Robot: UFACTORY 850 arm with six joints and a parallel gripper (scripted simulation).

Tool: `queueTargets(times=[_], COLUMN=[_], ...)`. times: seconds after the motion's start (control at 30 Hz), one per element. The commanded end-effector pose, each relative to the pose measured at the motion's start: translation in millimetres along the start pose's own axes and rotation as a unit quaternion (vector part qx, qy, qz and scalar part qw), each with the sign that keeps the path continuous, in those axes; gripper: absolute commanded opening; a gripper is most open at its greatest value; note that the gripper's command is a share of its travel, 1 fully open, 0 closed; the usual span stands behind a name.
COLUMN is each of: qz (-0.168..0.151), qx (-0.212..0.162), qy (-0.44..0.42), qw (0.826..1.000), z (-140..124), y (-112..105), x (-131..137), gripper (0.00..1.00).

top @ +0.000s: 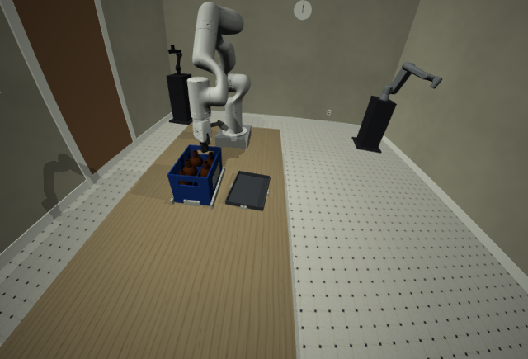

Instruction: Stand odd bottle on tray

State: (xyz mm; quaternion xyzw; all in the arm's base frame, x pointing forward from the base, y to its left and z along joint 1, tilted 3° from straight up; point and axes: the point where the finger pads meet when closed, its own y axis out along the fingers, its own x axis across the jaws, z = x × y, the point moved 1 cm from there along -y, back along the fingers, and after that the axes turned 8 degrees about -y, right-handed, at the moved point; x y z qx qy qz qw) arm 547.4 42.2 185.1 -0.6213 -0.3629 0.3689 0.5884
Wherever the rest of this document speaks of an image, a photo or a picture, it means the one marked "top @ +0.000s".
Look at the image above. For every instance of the brown ceramic bottle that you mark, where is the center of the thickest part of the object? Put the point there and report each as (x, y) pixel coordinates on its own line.
(211, 158)
(196, 160)

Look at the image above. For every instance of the brown glass bottle with green label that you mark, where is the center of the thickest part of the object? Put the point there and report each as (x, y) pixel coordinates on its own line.
(206, 168)

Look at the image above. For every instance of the blue bottle crate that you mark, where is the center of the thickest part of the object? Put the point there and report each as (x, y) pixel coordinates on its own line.
(203, 188)

